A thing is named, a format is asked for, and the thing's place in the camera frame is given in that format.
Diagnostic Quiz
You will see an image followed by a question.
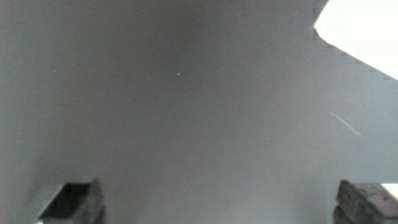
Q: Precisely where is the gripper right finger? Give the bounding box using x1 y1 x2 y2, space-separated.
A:
334 180 398 224

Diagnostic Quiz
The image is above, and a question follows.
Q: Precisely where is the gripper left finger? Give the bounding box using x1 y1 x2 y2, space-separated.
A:
39 179 107 224

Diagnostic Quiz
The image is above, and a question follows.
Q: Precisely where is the white sheet with markers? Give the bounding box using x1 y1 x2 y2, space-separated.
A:
315 0 398 80

